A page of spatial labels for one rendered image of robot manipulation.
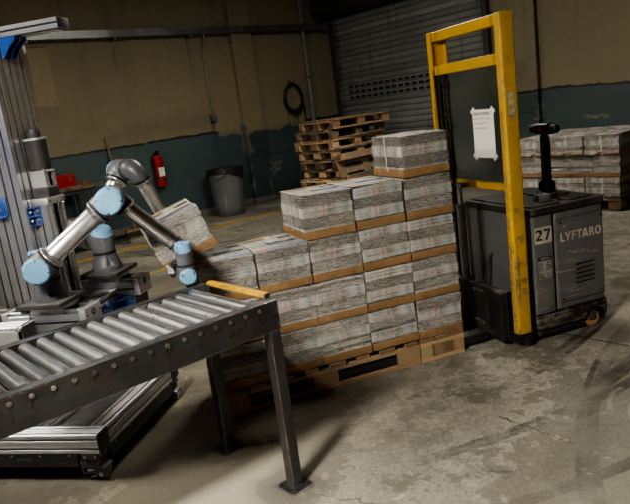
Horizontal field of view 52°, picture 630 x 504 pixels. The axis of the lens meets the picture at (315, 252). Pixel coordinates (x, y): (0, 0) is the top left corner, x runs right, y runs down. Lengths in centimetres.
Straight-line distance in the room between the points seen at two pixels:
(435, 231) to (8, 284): 221
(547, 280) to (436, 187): 87
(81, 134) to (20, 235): 674
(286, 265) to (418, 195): 83
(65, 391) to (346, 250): 177
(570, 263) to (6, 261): 303
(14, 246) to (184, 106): 762
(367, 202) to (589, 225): 137
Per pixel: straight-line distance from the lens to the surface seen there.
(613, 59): 946
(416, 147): 357
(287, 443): 271
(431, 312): 375
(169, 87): 1066
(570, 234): 401
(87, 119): 1005
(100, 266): 350
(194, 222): 324
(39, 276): 294
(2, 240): 339
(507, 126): 363
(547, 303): 400
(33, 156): 331
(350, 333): 355
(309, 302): 341
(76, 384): 218
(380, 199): 348
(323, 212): 336
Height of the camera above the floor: 150
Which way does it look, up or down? 12 degrees down
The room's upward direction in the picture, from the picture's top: 8 degrees counter-clockwise
